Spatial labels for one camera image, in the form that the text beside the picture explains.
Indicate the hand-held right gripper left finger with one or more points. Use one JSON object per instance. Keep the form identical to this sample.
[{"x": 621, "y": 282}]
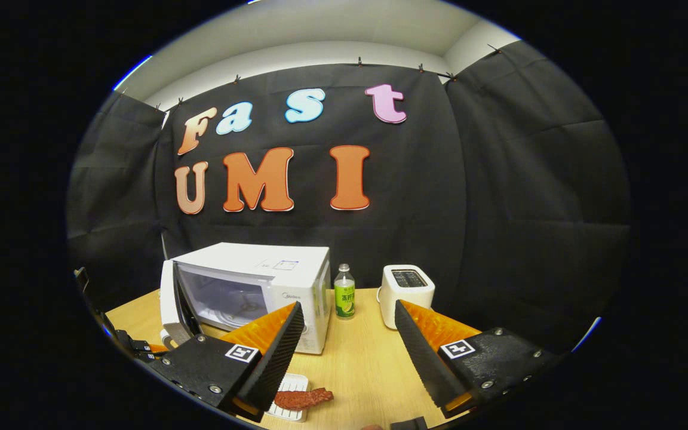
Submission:
[{"x": 278, "y": 358}]

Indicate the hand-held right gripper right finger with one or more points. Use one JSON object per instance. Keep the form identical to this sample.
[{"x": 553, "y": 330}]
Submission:
[{"x": 421, "y": 358}]

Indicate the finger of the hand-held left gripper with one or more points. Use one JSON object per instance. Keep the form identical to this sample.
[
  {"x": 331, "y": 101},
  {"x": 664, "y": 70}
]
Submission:
[{"x": 138, "y": 346}]

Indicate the red-brown meat strip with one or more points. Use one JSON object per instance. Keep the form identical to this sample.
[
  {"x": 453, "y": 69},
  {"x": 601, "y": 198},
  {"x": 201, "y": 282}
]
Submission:
[{"x": 302, "y": 398}]

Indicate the white microwave oven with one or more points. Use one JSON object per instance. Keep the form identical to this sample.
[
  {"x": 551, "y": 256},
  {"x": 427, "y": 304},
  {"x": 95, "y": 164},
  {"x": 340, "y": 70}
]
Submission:
[{"x": 248, "y": 257}]

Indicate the white ribbed tray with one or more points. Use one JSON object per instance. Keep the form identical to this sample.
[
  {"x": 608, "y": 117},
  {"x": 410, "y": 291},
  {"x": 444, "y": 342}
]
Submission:
[{"x": 296, "y": 382}]

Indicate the white toaster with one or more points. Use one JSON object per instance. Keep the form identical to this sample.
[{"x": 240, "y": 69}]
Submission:
[{"x": 404, "y": 298}]

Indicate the green label drink bottle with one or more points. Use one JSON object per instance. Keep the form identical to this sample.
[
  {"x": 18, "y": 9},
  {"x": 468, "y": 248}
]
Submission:
[{"x": 344, "y": 301}]

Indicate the black backdrop cloth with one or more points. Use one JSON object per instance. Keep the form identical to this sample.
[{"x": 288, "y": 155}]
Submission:
[{"x": 469, "y": 179}]

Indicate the row of black cloth clips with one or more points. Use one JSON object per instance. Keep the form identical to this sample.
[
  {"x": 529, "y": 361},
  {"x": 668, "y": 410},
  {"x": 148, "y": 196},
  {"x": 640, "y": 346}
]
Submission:
[{"x": 359, "y": 61}]

